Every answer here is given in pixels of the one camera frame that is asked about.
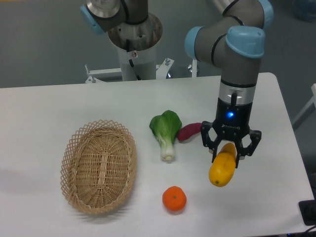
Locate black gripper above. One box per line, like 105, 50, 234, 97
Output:
200, 98, 262, 168

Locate yellow mango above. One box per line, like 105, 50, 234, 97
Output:
208, 143, 237, 187

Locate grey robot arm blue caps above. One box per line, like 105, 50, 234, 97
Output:
80, 0, 274, 161

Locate woven wicker basket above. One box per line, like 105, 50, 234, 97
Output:
60, 120, 137, 214

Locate purple sweet potato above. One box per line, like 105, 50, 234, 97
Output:
177, 122, 202, 142

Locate green bok choy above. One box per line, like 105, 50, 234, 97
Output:
149, 110, 182, 162

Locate orange tangerine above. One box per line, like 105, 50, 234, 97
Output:
162, 186, 187, 212

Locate black device at table edge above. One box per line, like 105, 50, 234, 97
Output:
298, 199, 316, 226

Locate white frame at right edge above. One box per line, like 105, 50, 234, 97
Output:
291, 83, 316, 131

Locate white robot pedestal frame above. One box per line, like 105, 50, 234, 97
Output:
84, 12, 199, 84

